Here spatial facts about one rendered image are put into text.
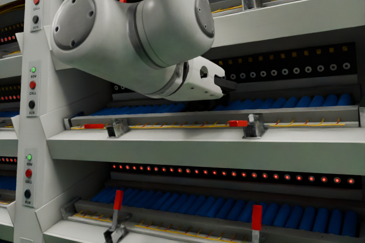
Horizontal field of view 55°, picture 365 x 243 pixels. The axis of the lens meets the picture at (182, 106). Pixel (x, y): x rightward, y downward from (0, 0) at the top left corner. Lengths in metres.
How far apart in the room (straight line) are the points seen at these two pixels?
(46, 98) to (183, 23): 0.50
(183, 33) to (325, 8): 0.23
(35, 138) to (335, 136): 0.59
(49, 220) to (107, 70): 0.49
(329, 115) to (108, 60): 0.31
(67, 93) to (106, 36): 0.49
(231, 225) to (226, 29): 0.32
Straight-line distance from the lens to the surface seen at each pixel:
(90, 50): 0.35
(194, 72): 0.47
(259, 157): 0.51
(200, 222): 0.63
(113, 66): 0.37
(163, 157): 0.59
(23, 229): 0.86
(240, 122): 0.46
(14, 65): 0.91
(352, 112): 0.52
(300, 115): 0.53
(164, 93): 0.45
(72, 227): 0.78
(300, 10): 0.52
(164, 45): 0.35
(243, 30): 0.54
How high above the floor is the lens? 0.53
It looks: 5 degrees up
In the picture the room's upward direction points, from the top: straight up
